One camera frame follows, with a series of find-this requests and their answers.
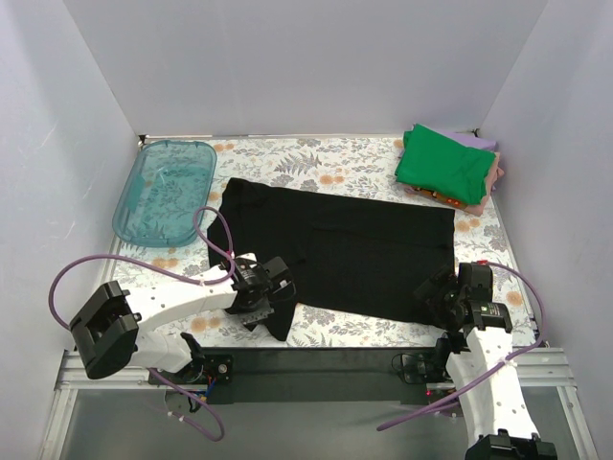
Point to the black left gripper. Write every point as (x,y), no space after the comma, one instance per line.
(259,312)

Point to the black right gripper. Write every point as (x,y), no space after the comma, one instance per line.
(432,291)

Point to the black t-shirt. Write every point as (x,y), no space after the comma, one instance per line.
(347,254)

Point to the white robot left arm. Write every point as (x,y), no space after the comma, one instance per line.
(118,327)

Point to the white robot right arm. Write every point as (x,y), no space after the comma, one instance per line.
(476,353)

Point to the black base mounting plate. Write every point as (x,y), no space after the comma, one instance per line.
(305,375)

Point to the orange patterned folded t-shirt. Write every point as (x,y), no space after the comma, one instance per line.
(436,196)

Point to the pink folded t-shirt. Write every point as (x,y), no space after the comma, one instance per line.
(495,172)

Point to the teal transparent plastic tray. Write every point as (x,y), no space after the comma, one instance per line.
(168,182)

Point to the green folded t-shirt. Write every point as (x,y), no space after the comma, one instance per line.
(437,163)

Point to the lavender folded t-shirt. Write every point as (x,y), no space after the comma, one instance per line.
(469,140)

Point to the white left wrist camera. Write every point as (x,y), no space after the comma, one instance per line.
(247,256)

